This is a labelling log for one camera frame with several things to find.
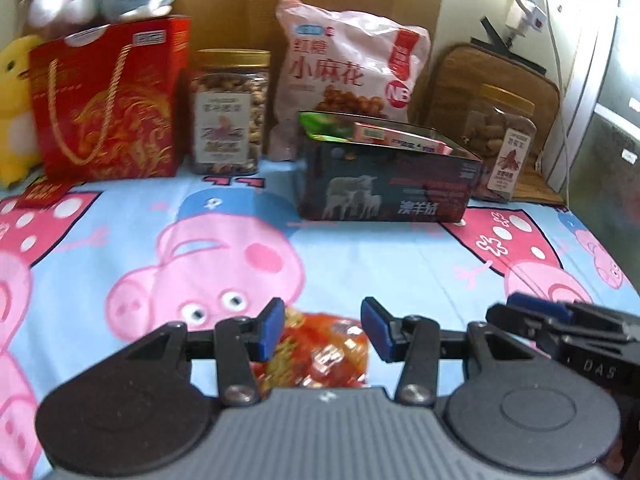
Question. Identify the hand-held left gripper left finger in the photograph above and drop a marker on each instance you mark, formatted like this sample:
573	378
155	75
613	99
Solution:
272	330

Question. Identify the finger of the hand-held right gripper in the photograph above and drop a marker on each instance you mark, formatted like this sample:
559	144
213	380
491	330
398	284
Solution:
537	306
525	327

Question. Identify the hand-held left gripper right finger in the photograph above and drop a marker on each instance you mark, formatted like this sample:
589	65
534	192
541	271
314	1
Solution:
375	330

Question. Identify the red snack packet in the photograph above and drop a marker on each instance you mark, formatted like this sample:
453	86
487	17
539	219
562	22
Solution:
320	355

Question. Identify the black box with sheep print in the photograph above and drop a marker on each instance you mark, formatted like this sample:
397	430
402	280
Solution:
400	190

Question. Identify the pink candy box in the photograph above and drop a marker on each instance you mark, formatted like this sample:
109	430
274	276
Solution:
400	141

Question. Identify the light green snack packet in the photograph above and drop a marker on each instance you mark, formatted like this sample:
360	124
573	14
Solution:
325	125

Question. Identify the printed cartoon pig blanket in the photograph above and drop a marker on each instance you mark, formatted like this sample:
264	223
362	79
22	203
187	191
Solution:
400	260

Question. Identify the pecan jar with gold lid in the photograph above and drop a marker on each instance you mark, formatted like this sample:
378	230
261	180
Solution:
505	160

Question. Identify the grey cabinet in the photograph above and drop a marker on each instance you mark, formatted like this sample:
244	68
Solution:
615	170

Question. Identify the nut jar with gold lid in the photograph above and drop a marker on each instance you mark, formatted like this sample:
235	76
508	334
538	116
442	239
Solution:
225	110

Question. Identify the brown seat cushion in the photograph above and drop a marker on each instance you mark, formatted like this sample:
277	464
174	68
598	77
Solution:
450	90

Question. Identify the red gift bag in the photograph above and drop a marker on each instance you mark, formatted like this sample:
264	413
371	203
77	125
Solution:
125	125

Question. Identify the pink snack bag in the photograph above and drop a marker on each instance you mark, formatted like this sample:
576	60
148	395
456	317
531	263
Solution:
340	75

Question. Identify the small red paper card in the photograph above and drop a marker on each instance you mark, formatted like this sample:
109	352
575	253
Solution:
45	195

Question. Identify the black tape strips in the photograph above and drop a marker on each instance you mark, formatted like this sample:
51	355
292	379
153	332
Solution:
500	42

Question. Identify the yellow duck plush toy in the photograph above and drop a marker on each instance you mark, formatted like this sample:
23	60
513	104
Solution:
15	110

